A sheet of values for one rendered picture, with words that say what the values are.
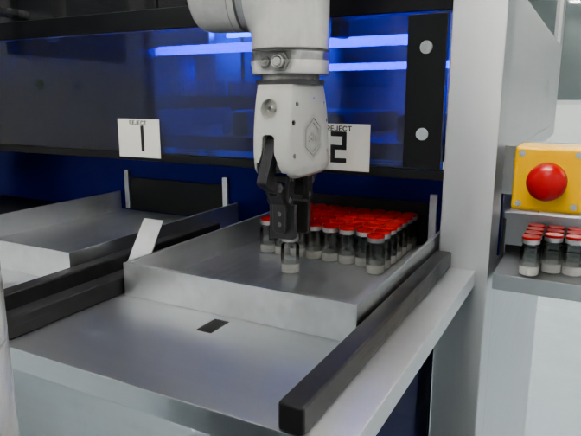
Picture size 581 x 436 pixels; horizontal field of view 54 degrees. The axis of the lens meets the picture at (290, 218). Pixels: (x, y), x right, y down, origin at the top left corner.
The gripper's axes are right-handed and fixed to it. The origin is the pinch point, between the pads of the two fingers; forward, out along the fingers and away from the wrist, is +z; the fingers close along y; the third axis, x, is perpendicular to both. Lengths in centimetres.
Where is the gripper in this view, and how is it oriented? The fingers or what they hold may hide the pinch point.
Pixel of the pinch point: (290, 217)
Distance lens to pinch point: 65.3
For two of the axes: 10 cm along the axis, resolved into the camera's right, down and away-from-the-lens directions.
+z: 0.0, 9.8, 2.1
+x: -8.8, -1.0, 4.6
